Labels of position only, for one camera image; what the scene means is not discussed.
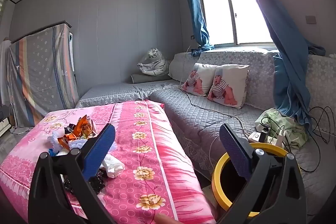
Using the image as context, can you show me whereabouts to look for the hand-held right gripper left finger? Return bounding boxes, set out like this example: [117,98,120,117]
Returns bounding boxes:
[28,123,117,224]

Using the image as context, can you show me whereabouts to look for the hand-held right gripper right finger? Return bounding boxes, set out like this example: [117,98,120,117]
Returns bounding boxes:
[215,123,307,224]

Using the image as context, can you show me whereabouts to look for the white tissue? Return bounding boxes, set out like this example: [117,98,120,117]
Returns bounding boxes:
[101,154,126,178]

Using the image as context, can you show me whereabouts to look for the orange snack wrapper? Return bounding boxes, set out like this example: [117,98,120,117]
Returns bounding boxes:
[56,115,96,151]

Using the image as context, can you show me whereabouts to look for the black plastic wrapper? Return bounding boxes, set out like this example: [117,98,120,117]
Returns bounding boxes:
[63,169,106,194]

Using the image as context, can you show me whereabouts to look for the yellow round bin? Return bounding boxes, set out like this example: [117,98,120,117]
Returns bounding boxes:
[211,142,292,218]

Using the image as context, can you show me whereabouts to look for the person's right hand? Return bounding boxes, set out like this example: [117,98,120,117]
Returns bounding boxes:
[155,215,174,224]

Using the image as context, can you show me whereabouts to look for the white power strip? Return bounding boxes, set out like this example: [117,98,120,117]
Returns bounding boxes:
[248,132,282,147]

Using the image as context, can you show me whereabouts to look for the black charger plug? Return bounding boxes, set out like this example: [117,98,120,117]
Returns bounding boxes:
[259,127,271,142]

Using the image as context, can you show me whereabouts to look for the grey quilted sofa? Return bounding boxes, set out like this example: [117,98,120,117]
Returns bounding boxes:
[76,48,336,216]

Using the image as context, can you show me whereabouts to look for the white charger plug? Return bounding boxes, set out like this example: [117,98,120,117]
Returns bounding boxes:
[274,130,285,146]

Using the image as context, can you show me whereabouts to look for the light green cloth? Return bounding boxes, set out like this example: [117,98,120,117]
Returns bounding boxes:
[256,108,309,149]

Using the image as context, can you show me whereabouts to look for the baby print pillow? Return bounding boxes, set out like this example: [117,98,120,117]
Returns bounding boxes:
[207,64,250,109]
[180,63,218,97]

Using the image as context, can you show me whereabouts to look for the grey bolster cushion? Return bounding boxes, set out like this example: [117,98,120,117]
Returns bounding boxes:
[130,72,172,84]

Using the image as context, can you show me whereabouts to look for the striped floral cloth cover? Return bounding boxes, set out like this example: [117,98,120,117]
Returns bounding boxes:
[9,22,80,127]

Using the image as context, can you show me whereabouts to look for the white tiger plush toy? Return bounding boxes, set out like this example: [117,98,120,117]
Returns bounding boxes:
[137,48,171,76]

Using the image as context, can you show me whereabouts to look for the long blue curtain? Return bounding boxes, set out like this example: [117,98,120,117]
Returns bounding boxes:
[232,0,326,132]

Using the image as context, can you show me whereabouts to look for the white hanging cloth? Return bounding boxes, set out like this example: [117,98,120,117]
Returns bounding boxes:
[0,39,12,106]

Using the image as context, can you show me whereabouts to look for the short blue curtain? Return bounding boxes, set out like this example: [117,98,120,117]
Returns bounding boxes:
[181,0,216,57]

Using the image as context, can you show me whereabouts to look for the window blind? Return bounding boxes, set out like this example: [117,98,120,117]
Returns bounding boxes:
[0,0,7,26]

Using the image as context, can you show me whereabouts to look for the long white cable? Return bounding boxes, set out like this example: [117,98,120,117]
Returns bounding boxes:
[180,44,252,136]

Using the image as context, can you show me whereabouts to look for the black cables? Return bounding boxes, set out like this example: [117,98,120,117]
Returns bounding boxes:
[262,106,335,172]

